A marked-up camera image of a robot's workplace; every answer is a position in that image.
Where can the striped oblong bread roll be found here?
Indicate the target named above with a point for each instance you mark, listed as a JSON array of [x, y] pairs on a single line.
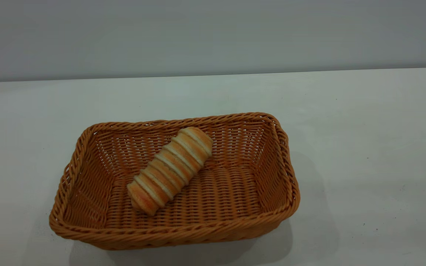
[[170, 170]]

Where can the orange woven wicker basket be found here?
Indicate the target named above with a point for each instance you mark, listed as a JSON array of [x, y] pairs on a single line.
[[216, 199]]

